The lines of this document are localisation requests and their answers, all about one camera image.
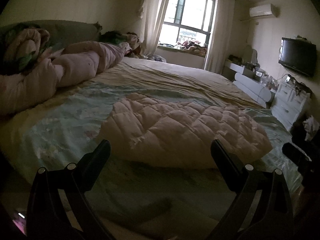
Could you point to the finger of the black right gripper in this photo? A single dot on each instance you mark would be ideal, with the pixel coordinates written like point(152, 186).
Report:
point(308, 167)

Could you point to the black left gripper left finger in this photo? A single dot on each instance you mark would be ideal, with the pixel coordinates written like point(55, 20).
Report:
point(57, 206)

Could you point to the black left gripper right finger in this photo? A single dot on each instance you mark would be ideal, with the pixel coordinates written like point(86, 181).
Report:
point(262, 208)

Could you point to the pink quilted coat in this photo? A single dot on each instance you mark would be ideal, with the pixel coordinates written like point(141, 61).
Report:
point(179, 134)

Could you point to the clothes pile beside bed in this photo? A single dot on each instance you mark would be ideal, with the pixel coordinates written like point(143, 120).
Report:
point(132, 39)

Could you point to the white drawer cabinet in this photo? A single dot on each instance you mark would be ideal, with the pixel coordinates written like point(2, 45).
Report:
point(289, 104)

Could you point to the floral bed sheet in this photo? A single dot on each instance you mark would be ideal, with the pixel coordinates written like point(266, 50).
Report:
point(154, 201)

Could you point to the white dressing table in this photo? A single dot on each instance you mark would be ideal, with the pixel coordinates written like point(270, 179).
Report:
point(243, 79)

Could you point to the round vanity mirror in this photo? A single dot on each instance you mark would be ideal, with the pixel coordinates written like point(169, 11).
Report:
point(249, 55)

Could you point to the right cream curtain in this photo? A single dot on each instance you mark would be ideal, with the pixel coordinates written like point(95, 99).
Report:
point(220, 36)

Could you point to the cream curtain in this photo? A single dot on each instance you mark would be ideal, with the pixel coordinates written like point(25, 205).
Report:
point(152, 13)
point(220, 36)

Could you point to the pink rolled duvet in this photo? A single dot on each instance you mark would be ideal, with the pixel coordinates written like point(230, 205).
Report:
point(76, 63)

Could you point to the stuffed toys on windowsill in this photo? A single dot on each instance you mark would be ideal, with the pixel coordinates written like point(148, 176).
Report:
point(193, 47)

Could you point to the floral folded blanket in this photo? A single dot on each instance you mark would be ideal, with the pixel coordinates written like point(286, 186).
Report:
point(24, 47)

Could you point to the green padded headboard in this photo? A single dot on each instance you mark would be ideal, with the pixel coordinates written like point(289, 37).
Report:
point(61, 31)

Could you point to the left cream curtain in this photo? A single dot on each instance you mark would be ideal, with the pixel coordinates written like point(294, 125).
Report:
point(152, 13)

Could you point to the black wall television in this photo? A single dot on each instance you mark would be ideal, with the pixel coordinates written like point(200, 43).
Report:
point(299, 56)

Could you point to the white wall air conditioner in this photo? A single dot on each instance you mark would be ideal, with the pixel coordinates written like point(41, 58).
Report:
point(267, 10)

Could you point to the window with dark frame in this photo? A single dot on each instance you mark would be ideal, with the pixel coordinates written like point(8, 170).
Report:
point(187, 20)

